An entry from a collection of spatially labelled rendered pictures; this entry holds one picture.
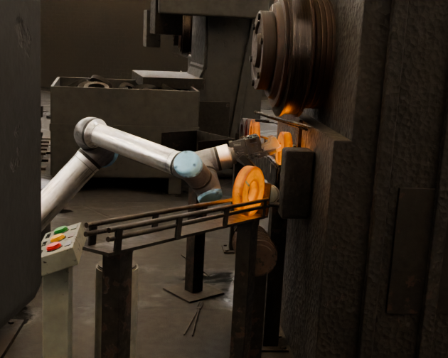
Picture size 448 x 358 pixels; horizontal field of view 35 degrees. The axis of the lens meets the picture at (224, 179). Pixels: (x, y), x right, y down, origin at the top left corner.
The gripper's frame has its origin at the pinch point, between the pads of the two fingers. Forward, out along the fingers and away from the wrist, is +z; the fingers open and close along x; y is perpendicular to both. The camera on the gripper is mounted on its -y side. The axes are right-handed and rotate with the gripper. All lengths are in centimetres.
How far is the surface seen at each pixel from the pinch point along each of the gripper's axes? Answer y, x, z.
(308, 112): 8.0, 14.0, 14.1
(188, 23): 42, 470, -4
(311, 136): 5.6, -18.3, 7.8
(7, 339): -43, -9, -117
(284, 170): -2.0, -26.2, -5.3
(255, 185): 1.1, -46.1, -17.4
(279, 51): 36.3, -16.2, 3.4
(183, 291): -64, 45, -53
